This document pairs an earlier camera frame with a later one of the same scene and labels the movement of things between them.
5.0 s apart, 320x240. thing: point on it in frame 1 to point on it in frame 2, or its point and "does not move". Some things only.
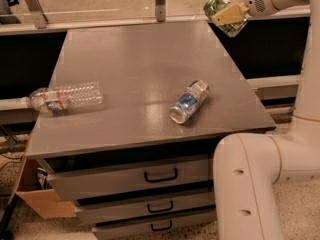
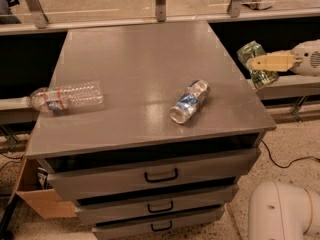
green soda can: x=216 y=4 to x=250 y=50
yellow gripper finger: x=232 y=13 to x=274 y=61
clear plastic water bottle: x=65 y=96 does not move
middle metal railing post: x=160 y=2 does not move
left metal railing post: x=39 y=16 does not move
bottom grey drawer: x=154 y=225 does not move
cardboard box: x=45 y=202 does not move
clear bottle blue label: x=190 y=102 does not move
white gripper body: x=256 y=2 to x=308 y=60
